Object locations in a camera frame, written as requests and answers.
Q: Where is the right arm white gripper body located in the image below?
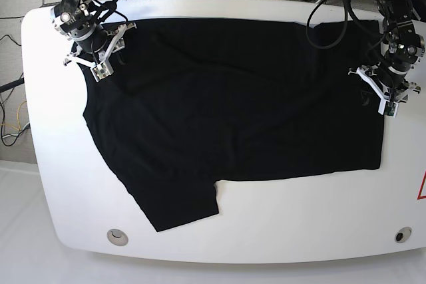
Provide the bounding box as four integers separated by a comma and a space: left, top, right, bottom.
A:
64, 23, 137, 68

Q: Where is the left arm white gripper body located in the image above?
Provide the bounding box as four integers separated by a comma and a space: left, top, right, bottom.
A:
348, 66, 421, 104

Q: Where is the black T-shirt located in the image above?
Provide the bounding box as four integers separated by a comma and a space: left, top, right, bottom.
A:
81, 19, 384, 231

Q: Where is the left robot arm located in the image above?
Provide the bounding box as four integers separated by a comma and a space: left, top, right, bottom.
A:
308, 0, 425, 116

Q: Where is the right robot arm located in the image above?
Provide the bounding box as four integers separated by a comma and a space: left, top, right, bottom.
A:
51, 0, 132, 69

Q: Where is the red triangle sticker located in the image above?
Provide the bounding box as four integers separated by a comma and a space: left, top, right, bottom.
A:
417, 173, 426, 200

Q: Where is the round table grommet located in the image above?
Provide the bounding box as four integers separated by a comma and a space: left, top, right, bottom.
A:
395, 227, 412, 243
106, 229, 128, 247

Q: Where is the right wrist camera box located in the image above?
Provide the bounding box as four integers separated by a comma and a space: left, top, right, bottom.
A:
91, 61, 114, 82

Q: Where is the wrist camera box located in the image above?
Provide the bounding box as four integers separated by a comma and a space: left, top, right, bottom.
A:
91, 61, 114, 82
378, 99, 399, 118

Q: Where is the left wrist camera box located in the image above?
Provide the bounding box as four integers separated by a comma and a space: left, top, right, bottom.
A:
378, 99, 399, 118

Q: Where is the yellow cable left floor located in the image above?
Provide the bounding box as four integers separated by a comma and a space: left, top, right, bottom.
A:
0, 100, 31, 147

